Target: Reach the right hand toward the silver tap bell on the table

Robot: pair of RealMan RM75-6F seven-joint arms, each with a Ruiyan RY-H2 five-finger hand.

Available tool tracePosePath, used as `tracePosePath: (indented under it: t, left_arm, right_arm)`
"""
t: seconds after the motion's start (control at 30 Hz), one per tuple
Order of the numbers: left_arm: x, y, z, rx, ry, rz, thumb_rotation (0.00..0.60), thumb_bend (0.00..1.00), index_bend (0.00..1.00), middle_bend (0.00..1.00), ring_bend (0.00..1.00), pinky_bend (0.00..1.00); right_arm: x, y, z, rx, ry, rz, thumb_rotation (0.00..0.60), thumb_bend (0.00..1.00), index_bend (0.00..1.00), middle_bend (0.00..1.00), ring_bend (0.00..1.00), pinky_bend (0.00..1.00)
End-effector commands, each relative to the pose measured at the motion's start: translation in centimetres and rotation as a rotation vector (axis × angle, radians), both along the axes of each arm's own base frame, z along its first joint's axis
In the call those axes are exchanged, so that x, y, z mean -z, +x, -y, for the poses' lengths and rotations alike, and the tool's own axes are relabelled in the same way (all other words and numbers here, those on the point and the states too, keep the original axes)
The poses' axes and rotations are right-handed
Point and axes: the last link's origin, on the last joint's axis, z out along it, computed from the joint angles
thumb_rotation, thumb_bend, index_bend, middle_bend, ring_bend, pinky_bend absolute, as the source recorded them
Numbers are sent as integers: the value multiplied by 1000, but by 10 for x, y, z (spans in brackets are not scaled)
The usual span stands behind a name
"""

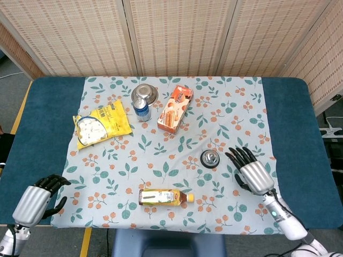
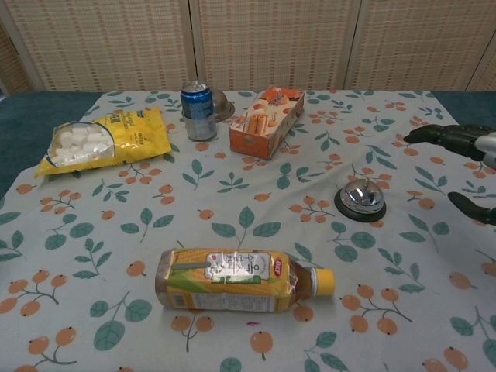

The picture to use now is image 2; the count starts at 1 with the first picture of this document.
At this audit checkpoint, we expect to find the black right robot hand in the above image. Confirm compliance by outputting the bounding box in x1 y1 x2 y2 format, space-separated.
404 123 496 226

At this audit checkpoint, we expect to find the silver call bell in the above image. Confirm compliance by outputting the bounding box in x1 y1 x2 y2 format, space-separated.
334 179 388 222

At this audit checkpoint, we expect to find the orange snack box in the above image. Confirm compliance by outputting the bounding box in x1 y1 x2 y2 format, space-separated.
228 86 305 161

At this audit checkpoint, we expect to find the beige woven folding screen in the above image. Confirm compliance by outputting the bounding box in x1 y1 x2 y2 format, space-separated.
0 0 496 95

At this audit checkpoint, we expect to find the floral fruit print tablecloth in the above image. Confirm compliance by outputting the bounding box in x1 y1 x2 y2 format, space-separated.
0 89 496 372

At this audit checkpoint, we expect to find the blue soda can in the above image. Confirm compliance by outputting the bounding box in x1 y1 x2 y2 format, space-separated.
180 81 217 141

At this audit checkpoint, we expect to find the yellow corn tea bottle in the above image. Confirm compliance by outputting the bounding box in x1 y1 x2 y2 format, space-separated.
155 248 336 312

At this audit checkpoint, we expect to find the yellow marshmallow bag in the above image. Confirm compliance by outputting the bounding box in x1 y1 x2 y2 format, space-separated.
34 107 173 179

